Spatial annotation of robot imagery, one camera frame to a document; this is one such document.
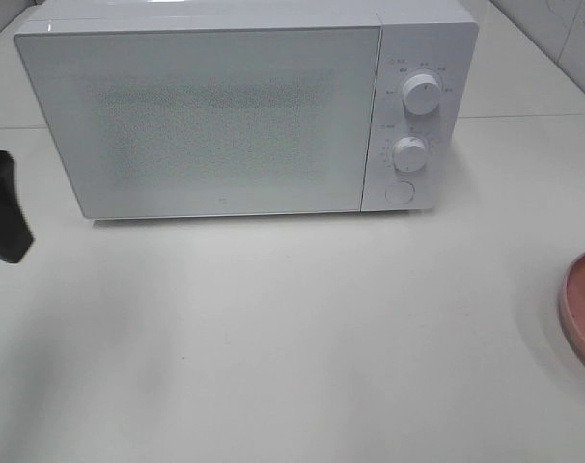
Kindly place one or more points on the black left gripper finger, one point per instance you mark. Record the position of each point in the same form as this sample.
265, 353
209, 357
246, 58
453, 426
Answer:
15, 235

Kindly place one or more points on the white microwave door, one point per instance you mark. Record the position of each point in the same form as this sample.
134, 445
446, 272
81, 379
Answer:
152, 125

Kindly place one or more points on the round white door button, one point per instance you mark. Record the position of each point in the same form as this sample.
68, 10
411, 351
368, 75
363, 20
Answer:
400, 192

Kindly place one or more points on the white timer knob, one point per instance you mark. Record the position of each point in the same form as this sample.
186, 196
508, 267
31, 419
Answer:
410, 154

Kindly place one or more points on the pink round plate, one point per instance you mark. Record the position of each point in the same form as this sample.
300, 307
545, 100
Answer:
572, 306

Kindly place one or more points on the white microwave oven body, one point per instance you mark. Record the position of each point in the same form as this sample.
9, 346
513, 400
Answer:
415, 36

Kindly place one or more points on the upper white power knob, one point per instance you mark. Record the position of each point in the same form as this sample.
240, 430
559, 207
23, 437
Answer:
421, 93

